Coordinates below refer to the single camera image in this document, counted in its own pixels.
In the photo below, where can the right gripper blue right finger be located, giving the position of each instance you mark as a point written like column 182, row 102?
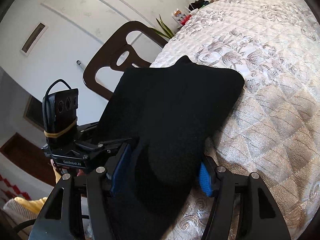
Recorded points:
column 205, row 181

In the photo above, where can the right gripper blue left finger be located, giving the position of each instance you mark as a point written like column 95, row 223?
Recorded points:
column 118, row 166

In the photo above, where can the black pants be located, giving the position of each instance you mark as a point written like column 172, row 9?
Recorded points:
column 171, row 112

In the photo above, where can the yellow sleeve forearm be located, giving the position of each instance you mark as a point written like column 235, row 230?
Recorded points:
column 33, row 206

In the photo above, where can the person's left hand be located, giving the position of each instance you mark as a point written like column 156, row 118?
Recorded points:
column 64, row 176

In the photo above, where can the white floral quilted bedspread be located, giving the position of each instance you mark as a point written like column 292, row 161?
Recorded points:
column 273, row 128

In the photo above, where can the dark brown wooden chair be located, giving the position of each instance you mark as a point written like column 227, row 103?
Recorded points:
column 118, row 55

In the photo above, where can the green potted plant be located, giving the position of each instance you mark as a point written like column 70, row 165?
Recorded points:
column 166, row 31

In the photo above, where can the black camera box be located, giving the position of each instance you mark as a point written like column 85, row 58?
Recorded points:
column 60, row 118

